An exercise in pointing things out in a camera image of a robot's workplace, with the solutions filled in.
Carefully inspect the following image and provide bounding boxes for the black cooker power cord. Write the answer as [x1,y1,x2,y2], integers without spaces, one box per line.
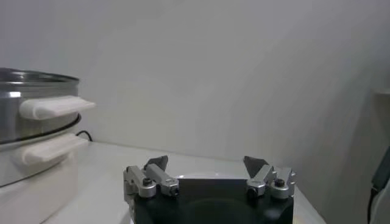
[75,130,93,142]

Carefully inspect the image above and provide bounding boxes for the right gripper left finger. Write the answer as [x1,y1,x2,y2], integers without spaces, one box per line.
[123,155,180,201]

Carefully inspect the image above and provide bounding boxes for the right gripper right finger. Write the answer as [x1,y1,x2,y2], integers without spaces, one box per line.
[243,155,297,200]

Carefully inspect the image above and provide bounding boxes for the black power cable with adapter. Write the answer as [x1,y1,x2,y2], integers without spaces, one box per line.
[367,145,390,224]

